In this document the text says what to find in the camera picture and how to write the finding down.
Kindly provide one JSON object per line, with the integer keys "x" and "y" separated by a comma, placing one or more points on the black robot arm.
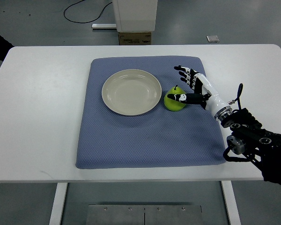
{"x": 249, "y": 142}

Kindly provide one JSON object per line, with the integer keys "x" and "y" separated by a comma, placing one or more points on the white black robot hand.
{"x": 204, "y": 94}

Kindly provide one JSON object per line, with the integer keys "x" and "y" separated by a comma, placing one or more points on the brown cardboard box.
{"x": 135, "y": 38}

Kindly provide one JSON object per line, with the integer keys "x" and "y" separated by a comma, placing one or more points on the white right table leg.
{"x": 230, "y": 203}

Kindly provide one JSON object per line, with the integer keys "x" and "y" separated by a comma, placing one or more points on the white table leg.
{"x": 58, "y": 204}
{"x": 230, "y": 203}

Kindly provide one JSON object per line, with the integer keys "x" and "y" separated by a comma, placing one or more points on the silver aluminium rail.
{"x": 104, "y": 26}

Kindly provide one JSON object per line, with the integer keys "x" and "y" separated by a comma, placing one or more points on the blue textured mat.
{"x": 159, "y": 138}

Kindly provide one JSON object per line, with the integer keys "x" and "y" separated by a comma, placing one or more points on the small grey floor plate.
{"x": 213, "y": 39}

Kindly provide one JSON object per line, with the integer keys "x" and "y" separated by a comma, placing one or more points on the beige round plate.
{"x": 131, "y": 92}

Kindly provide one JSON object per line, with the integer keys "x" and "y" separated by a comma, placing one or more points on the green pear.
{"x": 173, "y": 105}

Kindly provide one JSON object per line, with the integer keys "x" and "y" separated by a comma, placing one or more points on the white machine column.
{"x": 135, "y": 15}

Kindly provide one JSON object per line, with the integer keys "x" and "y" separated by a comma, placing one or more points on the white left table leg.
{"x": 58, "y": 204}

